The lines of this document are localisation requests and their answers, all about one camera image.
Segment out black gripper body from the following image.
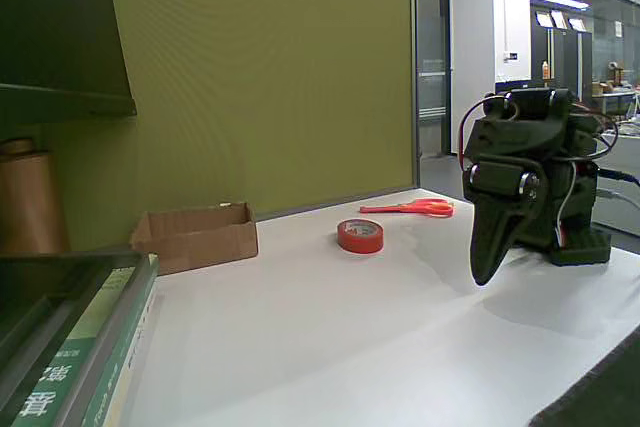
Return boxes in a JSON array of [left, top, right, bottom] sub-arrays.
[[462, 114, 571, 199]]

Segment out red tape roll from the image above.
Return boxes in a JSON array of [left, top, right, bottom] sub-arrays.
[[336, 218, 385, 255]]

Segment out brown cardboard box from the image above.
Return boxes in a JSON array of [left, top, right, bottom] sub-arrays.
[[130, 201, 260, 277]]

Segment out brown paper roll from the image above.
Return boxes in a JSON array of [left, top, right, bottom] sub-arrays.
[[0, 138, 71, 254]]

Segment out orange scissors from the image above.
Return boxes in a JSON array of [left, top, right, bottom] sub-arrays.
[[359, 199, 455, 219]]

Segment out cluttered background desk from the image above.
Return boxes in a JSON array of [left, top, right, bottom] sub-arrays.
[[592, 60, 640, 138]]

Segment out olive green partition panel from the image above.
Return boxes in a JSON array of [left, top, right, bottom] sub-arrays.
[[42, 0, 420, 253]]

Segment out green spined book white pages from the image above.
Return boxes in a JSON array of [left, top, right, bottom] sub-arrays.
[[54, 254, 164, 427]]

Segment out green book with white characters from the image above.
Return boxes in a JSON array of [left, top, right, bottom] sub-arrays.
[[7, 265, 139, 422]]

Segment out green books stack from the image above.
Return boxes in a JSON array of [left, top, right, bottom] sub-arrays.
[[0, 250, 151, 398]]

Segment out dark green metal shelf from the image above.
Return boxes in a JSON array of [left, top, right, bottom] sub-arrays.
[[0, 0, 138, 123]]

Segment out glass door with metal frame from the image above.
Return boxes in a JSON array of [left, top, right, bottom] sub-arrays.
[[413, 0, 451, 161]]

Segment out black cable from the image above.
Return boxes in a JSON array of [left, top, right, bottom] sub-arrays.
[[597, 166, 640, 186]]

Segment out grey cable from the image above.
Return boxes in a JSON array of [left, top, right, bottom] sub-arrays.
[[597, 189, 640, 208]]

